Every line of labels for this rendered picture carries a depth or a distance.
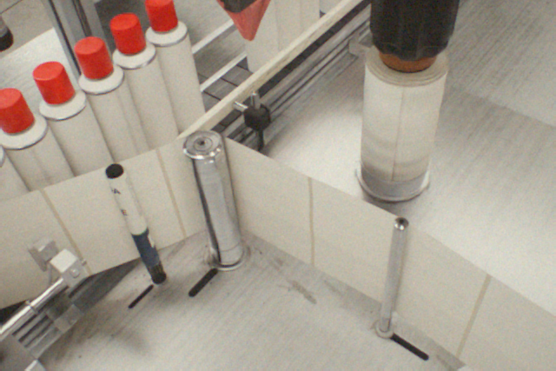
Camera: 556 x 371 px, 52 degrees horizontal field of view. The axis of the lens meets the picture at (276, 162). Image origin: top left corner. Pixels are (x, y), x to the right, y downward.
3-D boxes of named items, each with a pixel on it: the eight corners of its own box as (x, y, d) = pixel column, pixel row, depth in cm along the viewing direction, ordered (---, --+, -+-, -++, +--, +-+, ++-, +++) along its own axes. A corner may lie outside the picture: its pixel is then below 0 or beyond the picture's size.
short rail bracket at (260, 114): (263, 163, 82) (255, 102, 73) (248, 155, 83) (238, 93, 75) (277, 150, 84) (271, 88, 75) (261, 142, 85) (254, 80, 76)
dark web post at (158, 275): (159, 288, 64) (112, 178, 50) (148, 280, 64) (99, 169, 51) (169, 276, 65) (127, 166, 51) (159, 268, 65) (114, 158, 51)
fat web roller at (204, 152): (230, 279, 64) (203, 168, 50) (201, 259, 66) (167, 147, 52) (256, 251, 66) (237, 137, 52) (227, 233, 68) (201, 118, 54)
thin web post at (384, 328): (387, 342, 58) (406, 235, 44) (371, 332, 58) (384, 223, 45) (397, 328, 58) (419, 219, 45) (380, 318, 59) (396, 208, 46)
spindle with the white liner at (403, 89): (405, 214, 68) (442, -9, 46) (343, 181, 72) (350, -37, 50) (440, 168, 73) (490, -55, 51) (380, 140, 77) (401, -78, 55)
